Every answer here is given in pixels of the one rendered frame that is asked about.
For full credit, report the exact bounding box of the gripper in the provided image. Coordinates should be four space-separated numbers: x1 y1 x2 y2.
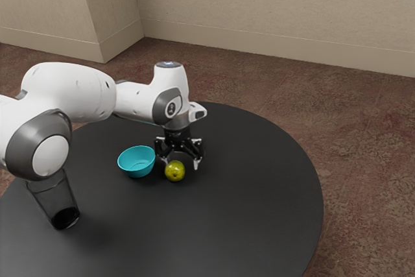
153 125 206 171

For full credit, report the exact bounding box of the green apple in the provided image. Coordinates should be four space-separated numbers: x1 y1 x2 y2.
164 160 186 182

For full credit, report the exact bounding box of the teal bowl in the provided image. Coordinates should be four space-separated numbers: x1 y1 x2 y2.
117 145 156 179

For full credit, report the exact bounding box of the dark glass cup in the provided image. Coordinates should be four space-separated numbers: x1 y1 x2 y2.
25 171 80 230

